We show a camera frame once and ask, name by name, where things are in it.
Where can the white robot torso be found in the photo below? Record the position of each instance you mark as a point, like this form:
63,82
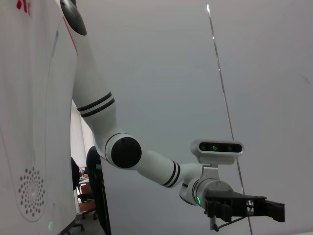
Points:
31,110

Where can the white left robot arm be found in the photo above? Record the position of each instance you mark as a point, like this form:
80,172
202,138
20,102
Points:
93,80

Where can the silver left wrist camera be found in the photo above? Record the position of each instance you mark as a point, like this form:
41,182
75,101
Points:
215,156

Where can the black chair headrest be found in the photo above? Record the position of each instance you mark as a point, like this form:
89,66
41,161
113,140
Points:
93,156

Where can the white window blind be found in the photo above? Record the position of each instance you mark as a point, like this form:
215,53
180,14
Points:
78,137

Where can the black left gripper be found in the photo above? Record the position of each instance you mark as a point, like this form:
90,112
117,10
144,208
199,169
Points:
220,203

